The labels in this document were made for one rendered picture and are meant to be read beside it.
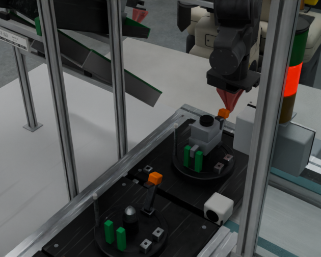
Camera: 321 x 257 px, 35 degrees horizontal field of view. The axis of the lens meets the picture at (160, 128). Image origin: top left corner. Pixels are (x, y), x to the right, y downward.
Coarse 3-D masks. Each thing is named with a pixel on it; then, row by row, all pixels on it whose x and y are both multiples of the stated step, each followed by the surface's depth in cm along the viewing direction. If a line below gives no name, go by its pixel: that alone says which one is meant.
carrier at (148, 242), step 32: (128, 192) 107; (96, 224) 96; (128, 224) 93; (160, 224) 97; (192, 224) 100; (64, 256) 94; (96, 256) 94; (128, 256) 91; (160, 256) 94; (192, 256) 94
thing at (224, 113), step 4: (220, 112) 112; (224, 112) 112; (228, 112) 112; (216, 116) 111; (220, 116) 112; (224, 116) 112; (228, 116) 113; (220, 120) 111; (224, 120) 113; (220, 124) 113; (224, 124) 114; (220, 128) 113
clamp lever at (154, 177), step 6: (150, 174) 96; (156, 174) 96; (150, 180) 96; (156, 180) 95; (150, 186) 95; (156, 186) 97; (150, 192) 97; (150, 198) 97; (144, 204) 98; (150, 204) 98; (150, 210) 98
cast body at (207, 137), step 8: (200, 120) 106; (208, 120) 106; (216, 120) 107; (192, 128) 106; (200, 128) 105; (208, 128) 105; (216, 128) 106; (192, 136) 108; (200, 136) 106; (208, 136) 105; (216, 136) 108; (192, 144) 108; (200, 144) 106; (208, 144) 106; (216, 144) 110; (192, 152) 106; (208, 152) 108
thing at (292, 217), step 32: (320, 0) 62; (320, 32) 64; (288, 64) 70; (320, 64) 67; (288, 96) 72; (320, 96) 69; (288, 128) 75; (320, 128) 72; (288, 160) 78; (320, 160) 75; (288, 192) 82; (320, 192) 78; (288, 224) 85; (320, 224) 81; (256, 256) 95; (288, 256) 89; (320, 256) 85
